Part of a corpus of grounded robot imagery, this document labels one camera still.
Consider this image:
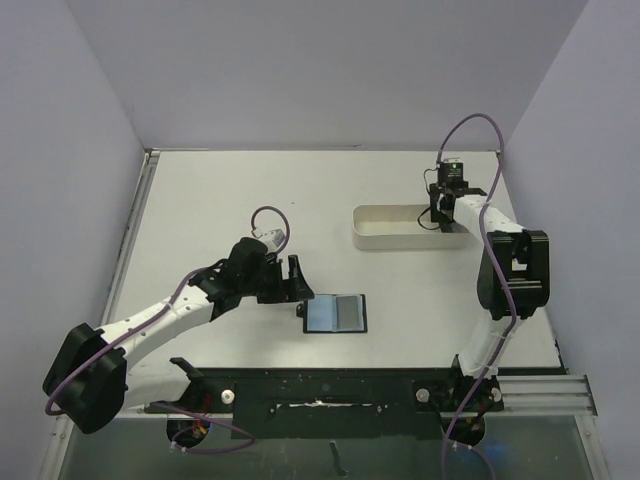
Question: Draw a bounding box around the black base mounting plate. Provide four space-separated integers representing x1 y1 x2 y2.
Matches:
150 357 504 447

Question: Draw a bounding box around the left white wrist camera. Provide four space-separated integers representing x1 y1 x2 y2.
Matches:
252 228 289 253

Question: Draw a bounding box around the silver VIP credit card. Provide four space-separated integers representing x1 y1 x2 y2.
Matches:
336 296 361 331

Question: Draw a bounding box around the black card holder wallet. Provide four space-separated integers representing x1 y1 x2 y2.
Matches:
296 294 368 334

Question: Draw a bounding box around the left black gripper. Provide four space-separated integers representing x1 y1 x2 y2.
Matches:
240 254 312 303

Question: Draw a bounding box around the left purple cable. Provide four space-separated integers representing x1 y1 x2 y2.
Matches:
44 206 291 455

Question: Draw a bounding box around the black wire loop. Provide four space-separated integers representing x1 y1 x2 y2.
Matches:
416 167 444 232

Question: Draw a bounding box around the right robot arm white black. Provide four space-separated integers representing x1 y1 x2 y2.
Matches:
428 159 550 409

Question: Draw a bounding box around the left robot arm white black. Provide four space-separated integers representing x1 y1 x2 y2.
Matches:
42 237 315 434

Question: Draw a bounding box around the right aluminium frame rail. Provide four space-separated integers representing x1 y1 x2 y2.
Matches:
498 375 598 416

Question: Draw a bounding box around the white oblong plastic tray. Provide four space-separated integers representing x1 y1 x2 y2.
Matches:
352 204 476 251

